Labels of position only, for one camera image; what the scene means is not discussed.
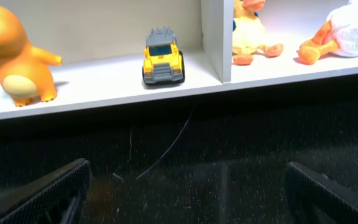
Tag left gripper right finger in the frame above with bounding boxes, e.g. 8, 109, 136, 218
283, 161, 358, 224

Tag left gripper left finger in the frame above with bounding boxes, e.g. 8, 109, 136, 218
0, 157, 93, 224

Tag orange toy dinosaur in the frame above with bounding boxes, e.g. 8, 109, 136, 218
0, 2, 63, 108

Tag white shelf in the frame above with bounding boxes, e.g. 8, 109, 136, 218
0, 0, 358, 123

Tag grey and yellow toy truck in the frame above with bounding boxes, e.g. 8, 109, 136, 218
141, 26, 186, 86

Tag yellow plush duck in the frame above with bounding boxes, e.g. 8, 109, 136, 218
232, 0, 285, 67

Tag white plush duck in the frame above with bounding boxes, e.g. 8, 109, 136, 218
297, 0, 358, 66

